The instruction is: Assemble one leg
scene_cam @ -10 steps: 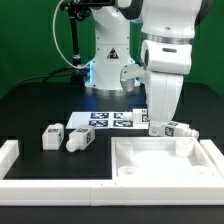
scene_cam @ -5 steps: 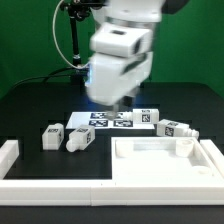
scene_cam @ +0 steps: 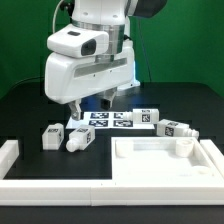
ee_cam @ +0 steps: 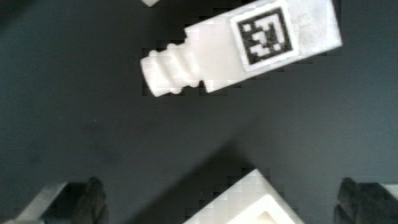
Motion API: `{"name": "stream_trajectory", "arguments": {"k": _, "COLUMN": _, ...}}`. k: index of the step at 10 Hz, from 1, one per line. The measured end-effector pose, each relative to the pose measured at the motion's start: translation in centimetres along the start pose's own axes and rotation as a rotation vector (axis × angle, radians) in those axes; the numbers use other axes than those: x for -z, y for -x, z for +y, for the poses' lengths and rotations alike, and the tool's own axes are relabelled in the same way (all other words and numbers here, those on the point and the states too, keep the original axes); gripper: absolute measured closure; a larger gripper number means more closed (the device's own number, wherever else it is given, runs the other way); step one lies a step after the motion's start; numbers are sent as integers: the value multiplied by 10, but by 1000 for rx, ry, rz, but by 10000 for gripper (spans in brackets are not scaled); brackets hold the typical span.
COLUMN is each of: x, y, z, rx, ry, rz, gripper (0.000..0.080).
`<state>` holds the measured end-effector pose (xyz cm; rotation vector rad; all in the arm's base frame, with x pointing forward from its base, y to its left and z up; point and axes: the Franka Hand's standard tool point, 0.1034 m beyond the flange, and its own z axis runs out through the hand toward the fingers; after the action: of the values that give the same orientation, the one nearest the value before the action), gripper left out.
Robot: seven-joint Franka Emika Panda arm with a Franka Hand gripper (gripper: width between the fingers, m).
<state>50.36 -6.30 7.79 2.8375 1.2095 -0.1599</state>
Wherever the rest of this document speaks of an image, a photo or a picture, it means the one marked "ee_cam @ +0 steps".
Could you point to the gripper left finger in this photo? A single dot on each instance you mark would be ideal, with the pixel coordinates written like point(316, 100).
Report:
point(69, 203)

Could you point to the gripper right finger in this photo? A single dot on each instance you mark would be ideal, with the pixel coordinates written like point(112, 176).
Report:
point(366, 203)

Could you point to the white square tabletop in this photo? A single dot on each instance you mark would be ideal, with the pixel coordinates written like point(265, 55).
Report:
point(247, 205)

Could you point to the white leg front tagged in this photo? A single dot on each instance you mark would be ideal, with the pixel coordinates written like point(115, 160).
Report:
point(243, 43)

